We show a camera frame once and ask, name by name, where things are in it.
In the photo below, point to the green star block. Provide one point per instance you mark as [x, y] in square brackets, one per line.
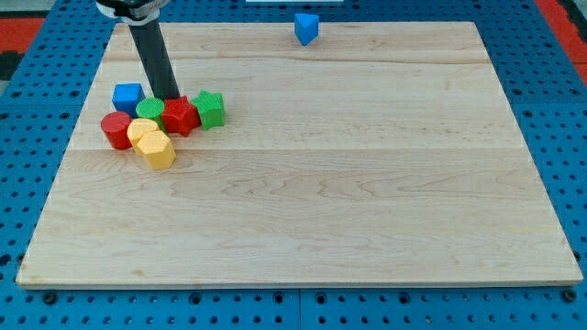
[210, 108]

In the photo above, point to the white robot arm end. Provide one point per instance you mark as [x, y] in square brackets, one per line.
[132, 12]

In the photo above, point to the red star block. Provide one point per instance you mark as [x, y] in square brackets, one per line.
[180, 116]

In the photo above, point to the light wooden board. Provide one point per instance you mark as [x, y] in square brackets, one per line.
[382, 155]

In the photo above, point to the yellow hexagon block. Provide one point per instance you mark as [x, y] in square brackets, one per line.
[157, 150]

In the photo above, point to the blue triangular prism block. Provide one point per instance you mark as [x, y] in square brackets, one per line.
[306, 27]

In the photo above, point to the green cylinder block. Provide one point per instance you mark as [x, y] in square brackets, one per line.
[152, 108]

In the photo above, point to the yellow cylinder block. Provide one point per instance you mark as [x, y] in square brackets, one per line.
[137, 129]

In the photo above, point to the blue cube block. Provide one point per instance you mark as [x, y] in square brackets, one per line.
[126, 97]

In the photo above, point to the red cylinder block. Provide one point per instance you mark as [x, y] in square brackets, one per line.
[114, 125]

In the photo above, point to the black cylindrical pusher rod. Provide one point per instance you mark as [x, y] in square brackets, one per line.
[155, 60]

